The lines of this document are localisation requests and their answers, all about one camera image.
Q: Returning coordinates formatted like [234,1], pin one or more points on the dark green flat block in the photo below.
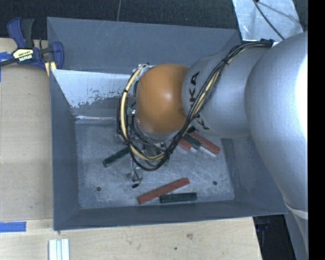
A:
[193,142]
[116,157]
[178,197]

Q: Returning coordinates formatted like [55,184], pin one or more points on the red-brown flat block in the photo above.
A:
[208,144]
[163,190]
[184,145]

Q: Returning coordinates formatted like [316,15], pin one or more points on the grey metal bin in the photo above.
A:
[103,45]

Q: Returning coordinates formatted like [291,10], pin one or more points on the pale wood flat board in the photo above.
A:
[24,145]

